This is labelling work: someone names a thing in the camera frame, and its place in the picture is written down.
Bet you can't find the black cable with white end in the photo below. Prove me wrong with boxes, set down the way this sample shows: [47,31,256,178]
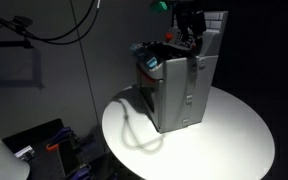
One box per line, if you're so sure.
[23,0,102,43]

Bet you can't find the thick black cable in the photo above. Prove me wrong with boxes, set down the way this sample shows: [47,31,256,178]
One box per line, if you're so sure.
[0,0,97,47]

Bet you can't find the teal glowing wrist light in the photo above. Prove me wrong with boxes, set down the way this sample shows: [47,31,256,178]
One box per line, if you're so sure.
[149,0,169,14]

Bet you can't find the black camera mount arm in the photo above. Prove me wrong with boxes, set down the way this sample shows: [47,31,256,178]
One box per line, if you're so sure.
[0,14,35,50]

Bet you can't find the purple spring clamp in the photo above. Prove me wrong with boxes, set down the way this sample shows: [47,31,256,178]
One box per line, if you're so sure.
[53,127,74,142]
[69,165,92,180]

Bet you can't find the black stove control display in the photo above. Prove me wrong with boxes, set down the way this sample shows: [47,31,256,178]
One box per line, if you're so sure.
[173,32,194,48]

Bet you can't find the red oven door handle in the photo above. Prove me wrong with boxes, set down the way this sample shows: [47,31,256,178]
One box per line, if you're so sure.
[139,70,157,85]

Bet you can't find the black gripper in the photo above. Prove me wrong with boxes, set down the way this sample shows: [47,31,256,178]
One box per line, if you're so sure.
[174,0,207,52]

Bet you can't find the orange handled clamp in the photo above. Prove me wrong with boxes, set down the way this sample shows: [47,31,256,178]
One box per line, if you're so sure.
[45,142,60,152]

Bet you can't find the small clamp with white label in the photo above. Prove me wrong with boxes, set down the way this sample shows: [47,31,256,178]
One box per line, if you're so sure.
[14,145,36,162]

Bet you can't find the black base board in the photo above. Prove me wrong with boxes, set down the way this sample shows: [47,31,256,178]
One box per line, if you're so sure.
[2,118,100,180]

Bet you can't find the black stove burner grate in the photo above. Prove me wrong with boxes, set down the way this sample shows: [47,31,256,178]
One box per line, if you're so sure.
[143,41,198,62]

